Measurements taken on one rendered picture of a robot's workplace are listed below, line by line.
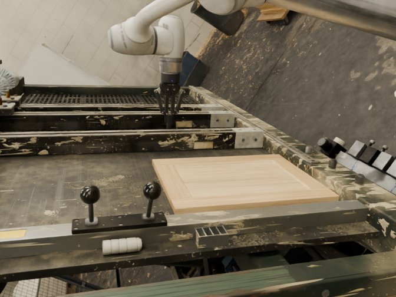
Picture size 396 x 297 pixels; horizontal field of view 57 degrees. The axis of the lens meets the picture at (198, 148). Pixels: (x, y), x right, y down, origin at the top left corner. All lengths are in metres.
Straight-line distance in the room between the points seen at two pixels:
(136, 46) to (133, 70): 4.88
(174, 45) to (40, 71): 3.50
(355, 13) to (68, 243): 0.80
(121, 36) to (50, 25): 4.85
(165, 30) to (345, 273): 1.03
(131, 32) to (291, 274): 0.96
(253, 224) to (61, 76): 4.12
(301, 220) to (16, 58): 5.66
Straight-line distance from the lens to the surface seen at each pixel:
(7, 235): 0.85
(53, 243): 0.83
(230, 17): 5.45
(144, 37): 1.35
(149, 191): 0.73
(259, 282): 0.67
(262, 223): 0.91
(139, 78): 6.27
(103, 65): 6.20
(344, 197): 1.13
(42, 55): 4.80
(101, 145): 1.39
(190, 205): 0.97
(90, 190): 0.72
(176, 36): 1.43
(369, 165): 1.35
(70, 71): 4.80
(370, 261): 0.81
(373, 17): 0.96
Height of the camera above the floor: 1.70
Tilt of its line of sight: 23 degrees down
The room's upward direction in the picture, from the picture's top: 59 degrees counter-clockwise
